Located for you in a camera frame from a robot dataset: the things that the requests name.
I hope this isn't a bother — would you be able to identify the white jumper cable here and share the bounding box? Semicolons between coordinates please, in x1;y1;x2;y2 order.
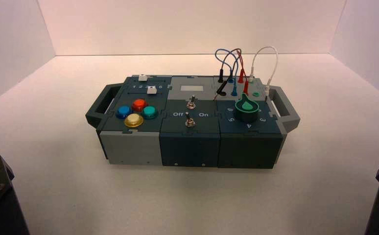
248;46;279;99

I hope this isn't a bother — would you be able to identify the yellow push button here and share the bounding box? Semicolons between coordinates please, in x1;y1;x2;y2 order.
124;113;144;128

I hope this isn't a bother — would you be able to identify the teal push button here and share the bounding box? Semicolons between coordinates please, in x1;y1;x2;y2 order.
141;105;159;120

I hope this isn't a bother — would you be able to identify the green rotary knob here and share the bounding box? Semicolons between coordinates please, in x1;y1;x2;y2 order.
234;93;260;123

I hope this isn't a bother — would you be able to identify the teal and grey control box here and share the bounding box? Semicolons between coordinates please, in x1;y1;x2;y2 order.
85;75;301;169

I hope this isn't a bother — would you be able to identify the red push button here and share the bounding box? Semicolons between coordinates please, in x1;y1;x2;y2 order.
131;98;148;112

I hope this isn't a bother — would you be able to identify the blue jumper cable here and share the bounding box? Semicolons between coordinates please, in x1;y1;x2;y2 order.
214;48;240;97

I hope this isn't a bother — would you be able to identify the red jumper cable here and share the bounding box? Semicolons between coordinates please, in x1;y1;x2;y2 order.
232;48;250;95

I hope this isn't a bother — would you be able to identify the blue push button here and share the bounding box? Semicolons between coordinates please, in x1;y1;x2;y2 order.
115;105;133;119

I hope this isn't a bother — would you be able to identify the black jumper cable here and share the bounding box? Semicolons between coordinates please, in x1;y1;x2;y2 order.
213;48;242;101

